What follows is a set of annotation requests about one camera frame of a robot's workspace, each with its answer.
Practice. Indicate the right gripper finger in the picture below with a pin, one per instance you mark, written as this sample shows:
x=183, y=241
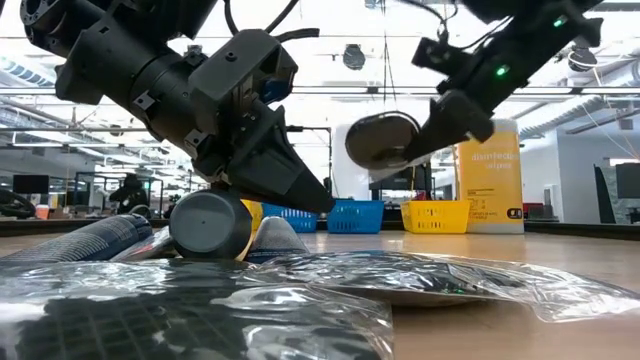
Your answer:
x=450, y=120

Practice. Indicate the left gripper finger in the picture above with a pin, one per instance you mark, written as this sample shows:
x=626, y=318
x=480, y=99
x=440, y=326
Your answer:
x=280, y=175

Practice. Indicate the grey ribbed cloth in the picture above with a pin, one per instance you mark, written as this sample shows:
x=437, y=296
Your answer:
x=85, y=240

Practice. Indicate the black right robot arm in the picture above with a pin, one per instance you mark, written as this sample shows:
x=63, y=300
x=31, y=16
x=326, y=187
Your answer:
x=550, y=25

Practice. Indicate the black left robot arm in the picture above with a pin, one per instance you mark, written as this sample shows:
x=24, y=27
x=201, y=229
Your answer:
x=115, y=60

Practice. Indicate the yellow plastic basket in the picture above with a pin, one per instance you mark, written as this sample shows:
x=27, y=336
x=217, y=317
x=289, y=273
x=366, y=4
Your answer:
x=435, y=217
x=254, y=212

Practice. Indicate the blue plastic basket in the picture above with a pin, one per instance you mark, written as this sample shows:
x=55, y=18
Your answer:
x=300, y=220
x=355, y=217

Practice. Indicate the yellow disinfecting wipes canister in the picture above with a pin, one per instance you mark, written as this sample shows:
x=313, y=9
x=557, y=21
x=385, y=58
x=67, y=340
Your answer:
x=492, y=190

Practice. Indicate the person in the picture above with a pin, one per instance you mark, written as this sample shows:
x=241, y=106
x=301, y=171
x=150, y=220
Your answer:
x=129, y=197

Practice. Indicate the round black ceiling fixture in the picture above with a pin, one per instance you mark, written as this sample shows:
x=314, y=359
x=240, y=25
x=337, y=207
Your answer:
x=354, y=57

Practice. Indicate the red box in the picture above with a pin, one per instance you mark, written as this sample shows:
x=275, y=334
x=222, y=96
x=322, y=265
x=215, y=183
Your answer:
x=532, y=210

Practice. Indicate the black upright panel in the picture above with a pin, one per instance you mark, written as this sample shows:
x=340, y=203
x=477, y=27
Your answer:
x=604, y=195

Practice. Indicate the black desk monitor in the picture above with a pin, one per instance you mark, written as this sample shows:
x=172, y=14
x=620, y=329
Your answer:
x=629, y=180

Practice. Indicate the orange cup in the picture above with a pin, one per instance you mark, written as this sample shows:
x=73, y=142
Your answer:
x=42, y=212

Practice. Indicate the clear plastic bag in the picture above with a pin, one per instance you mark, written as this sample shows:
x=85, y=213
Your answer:
x=150, y=325

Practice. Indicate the small black monitor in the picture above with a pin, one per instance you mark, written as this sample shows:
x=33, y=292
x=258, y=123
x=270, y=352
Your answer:
x=31, y=184

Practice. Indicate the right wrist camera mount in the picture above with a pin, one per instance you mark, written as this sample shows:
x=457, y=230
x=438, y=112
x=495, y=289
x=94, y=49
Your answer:
x=440, y=57

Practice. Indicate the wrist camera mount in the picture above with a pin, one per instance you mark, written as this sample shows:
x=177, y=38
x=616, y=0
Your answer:
x=440, y=57
x=240, y=65

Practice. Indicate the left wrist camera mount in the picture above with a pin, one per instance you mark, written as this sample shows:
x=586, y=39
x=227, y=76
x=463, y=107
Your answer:
x=240, y=65

